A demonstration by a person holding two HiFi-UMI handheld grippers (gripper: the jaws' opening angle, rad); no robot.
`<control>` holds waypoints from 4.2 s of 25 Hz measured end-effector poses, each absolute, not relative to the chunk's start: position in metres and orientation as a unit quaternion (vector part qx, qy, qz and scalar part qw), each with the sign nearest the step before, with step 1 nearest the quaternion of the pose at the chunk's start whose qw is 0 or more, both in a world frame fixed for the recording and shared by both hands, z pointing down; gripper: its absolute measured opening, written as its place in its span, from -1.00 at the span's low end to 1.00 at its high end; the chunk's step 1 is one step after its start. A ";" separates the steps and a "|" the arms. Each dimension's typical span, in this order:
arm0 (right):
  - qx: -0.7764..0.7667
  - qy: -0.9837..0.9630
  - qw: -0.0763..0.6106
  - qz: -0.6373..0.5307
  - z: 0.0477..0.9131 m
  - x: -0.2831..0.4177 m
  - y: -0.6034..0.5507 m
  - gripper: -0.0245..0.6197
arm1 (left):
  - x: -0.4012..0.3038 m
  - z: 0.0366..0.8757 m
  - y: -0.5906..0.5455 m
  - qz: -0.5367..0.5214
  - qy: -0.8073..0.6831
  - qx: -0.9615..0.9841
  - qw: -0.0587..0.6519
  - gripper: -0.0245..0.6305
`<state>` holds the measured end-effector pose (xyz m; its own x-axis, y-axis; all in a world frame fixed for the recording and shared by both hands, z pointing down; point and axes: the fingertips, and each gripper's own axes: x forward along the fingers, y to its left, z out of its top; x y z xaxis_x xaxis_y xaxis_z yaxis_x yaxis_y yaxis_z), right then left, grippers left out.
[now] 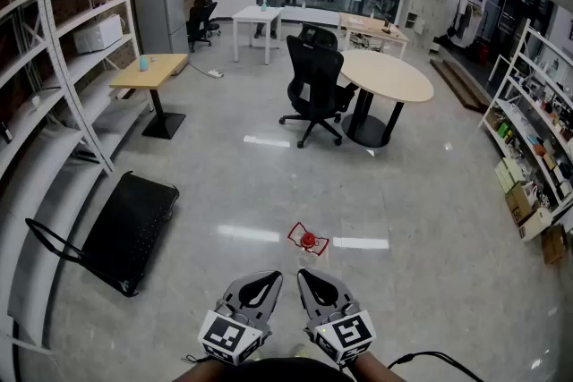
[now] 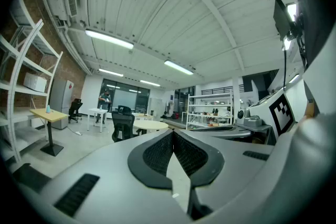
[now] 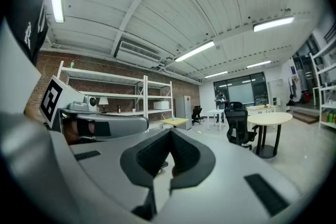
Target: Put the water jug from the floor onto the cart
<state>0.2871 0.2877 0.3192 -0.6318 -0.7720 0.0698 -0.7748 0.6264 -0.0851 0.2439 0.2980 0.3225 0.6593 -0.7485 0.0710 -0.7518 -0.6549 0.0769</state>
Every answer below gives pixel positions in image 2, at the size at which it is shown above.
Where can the white rack with small items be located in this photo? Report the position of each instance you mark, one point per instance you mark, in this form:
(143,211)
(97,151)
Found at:
(210,106)

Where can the long wooden table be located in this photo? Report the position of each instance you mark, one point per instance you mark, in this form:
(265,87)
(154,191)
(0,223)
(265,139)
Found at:
(143,116)

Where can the light blue bottle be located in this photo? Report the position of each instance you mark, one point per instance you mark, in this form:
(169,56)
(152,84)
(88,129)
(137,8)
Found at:
(48,109)

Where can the grey refrigerator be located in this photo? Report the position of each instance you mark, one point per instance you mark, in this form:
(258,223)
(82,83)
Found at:
(61,102)

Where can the round beige table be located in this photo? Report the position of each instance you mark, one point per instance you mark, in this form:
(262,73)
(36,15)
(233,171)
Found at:
(151,125)

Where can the black mesh office chair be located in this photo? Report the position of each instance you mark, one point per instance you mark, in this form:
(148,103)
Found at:
(123,126)

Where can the ceiling tube light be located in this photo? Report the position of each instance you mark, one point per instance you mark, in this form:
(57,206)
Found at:
(179,67)
(149,83)
(111,72)
(109,38)

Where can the black chest-mounted box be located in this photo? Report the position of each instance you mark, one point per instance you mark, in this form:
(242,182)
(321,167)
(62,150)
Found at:
(282,19)

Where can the white microwave oven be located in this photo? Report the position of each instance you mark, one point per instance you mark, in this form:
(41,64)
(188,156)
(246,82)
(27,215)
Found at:
(35,82)

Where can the short white shelving rack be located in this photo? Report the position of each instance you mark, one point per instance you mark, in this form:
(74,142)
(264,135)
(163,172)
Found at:
(11,102)

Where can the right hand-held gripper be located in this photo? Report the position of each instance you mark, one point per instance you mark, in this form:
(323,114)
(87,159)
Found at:
(281,112)

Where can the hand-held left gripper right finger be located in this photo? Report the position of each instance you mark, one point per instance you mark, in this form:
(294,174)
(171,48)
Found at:
(236,165)

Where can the white power strip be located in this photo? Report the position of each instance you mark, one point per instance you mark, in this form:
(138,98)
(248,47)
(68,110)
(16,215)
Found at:
(78,133)

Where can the square wooden pedestal table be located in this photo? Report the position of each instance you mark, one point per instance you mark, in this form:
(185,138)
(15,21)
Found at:
(52,115)

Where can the small white table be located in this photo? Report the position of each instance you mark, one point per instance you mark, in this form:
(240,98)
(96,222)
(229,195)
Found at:
(97,110)

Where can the dark framed glass window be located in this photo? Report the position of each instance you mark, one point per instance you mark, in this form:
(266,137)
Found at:
(123,97)

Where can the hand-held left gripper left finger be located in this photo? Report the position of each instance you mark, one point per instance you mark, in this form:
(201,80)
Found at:
(99,165)

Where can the person's dark shirt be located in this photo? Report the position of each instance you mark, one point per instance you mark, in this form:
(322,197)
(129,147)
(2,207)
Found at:
(312,21)

